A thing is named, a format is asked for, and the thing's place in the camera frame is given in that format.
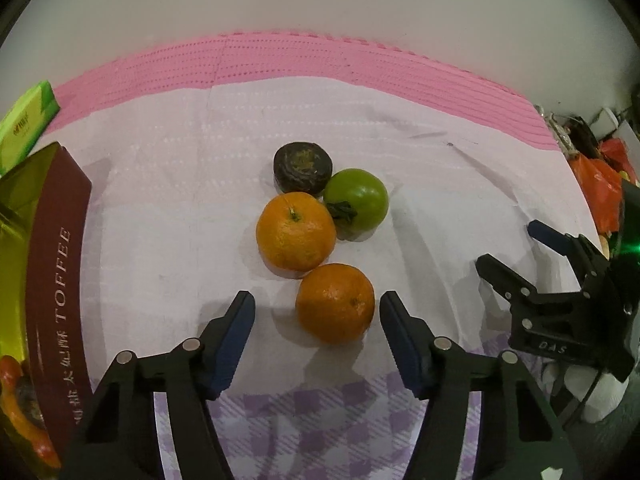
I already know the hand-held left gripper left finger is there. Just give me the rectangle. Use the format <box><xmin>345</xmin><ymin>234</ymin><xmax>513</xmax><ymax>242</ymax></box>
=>
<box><xmin>60</xmin><ymin>290</ymin><xmax>257</xmax><ymax>480</ymax></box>

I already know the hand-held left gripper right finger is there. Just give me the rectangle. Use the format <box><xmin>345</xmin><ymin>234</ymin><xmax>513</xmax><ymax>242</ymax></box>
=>
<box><xmin>379</xmin><ymin>290</ymin><xmax>583</xmax><ymax>480</ymax></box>

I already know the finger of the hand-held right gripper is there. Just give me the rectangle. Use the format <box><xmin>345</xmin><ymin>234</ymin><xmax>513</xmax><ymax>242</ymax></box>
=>
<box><xmin>475</xmin><ymin>254</ymin><xmax>586</xmax><ymax>311</ymax></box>
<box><xmin>527</xmin><ymin>220</ymin><xmax>608</xmax><ymax>281</ymax></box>

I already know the orange mandarin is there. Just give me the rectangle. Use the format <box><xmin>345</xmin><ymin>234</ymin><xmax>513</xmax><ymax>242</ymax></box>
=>
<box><xmin>295</xmin><ymin>263</ymin><xmax>376</xmax><ymax>345</ymax></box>
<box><xmin>256</xmin><ymin>193</ymin><xmax>337</xmax><ymax>273</ymax></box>

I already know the green persimmon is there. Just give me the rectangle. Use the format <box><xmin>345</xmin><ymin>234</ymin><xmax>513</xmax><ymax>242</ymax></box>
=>
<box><xmin>324</xmin><ymin>168</ymin><xmax>390</xmax><ymax>233</ymax></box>

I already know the maroon tin box gold inside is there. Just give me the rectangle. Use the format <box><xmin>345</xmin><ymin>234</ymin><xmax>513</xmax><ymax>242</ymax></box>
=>
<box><xmin>0</xmin><ymin>141</ymin><xmax>93</xmax><ymax>471</ymax></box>

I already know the dark brown wrinkled fruit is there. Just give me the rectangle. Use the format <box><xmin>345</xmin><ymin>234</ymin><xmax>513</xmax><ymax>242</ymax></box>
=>
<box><xmin>12</xmin><ymin>382</ymin><xmax>43</xmax><ymax>428</ymax></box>
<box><xmin>273</xmin><ymin>141</ymin><xmax>334</xmax><ymax>196</ymax></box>

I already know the yellow-orange round orange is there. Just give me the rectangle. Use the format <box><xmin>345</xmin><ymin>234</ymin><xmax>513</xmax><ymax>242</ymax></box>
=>
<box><xmin>5</xmin><ymin>410</ymin><xmax>61</xmax><ymax>468</ymax></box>

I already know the red persimmon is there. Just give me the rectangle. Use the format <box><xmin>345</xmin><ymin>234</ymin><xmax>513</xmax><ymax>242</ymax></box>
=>
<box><xmin>0</xmin><ymin>355</ymin><xmax>25</xmax><ymax>391</ymax></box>

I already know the person's right hand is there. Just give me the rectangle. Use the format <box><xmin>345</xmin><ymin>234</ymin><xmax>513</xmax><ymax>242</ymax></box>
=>
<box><xmin>542</xmin><ymin>360</ymin><xmax>628</xmax><ymax>423</ymax></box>

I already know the orange plastic bag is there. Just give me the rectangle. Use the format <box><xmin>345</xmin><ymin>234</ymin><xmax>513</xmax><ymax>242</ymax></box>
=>
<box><xmin>570</xmin><ymin>140</ymin><xmax>628</xmax><ymax>233</ymax></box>

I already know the white purple checked cloth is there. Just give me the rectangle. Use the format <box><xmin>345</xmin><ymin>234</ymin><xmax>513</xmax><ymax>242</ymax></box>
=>
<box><xmin>30</xmin><ymin>74</ymin><xmax>601</xmax><ymax>480</ymax></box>

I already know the pink ribbed blanket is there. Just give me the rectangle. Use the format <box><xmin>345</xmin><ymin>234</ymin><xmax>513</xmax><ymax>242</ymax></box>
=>
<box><xmin>50</xmin><ymin>32</ymin><xmax>563</xmax><ymax>153</ymax></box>

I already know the green tissue pack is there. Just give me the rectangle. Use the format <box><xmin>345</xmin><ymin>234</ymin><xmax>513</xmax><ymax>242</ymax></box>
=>
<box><xmin>0</xmin><ymin>81</ymin><xmax>60</xmax><ymax>176</ymax></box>

